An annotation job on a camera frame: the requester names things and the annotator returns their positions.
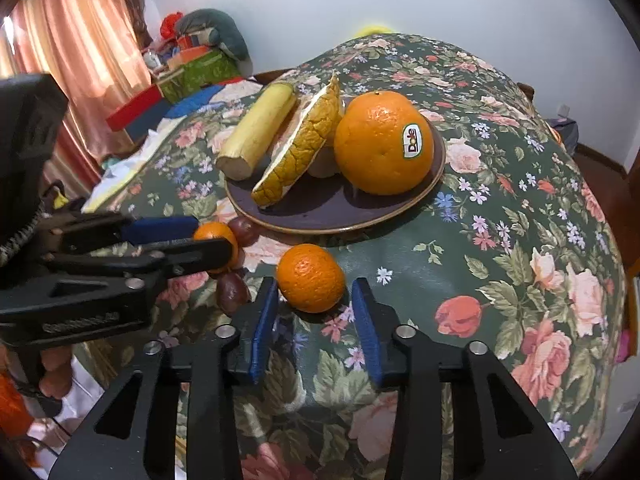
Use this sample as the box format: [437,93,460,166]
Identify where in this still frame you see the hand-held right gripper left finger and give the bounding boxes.
[47,276,281,480]

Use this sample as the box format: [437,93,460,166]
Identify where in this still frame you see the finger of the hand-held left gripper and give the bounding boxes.
[47,212,200,257]
[0,236,235,348]

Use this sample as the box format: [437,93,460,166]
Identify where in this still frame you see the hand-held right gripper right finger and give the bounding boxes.
[350,276,581,480]

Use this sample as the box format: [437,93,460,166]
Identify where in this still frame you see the small mandarin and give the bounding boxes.
[276,243,346,314]
[192,221,241,275]

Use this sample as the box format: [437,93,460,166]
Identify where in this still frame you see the purple ceramic plate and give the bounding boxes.
[224,104,447,235]

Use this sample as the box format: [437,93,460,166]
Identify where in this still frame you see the pomelo wedge with rind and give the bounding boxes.
[250,72,346,209]

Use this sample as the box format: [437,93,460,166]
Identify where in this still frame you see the large orange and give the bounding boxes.
[333,90,435,196]

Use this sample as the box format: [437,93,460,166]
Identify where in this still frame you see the person's left hand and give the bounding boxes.
[38,346,74,400]

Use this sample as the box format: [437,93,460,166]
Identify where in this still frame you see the white cloth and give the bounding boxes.
[81,124,182,212]

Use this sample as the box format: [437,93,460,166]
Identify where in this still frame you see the red box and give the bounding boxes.
[105,83,164,134]

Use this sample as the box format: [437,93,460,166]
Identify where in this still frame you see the pink curtain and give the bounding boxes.
[0,0,152,202]

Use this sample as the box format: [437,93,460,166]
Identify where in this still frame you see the green patterned bag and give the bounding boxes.
[157,50,241,106]

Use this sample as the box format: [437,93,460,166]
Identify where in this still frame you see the floral blanket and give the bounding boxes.
[75,32,629,480]

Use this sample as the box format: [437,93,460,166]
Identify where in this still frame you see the orange box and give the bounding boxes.
[167,44,211,69]

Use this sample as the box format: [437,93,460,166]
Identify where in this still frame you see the dark wooden bed footboard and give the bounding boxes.
[250,67,292,84]

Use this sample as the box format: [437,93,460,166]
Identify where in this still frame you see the red plastic bag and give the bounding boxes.
[159,11,184,39]

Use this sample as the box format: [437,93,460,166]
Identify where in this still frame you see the grey plush pillow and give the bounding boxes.
[175,8,250,61]

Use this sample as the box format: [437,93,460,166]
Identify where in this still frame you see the orange cloth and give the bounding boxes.
[0,369,32,438]

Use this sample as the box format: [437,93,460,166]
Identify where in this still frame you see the grey backpack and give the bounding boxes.
[545,117,581,157]

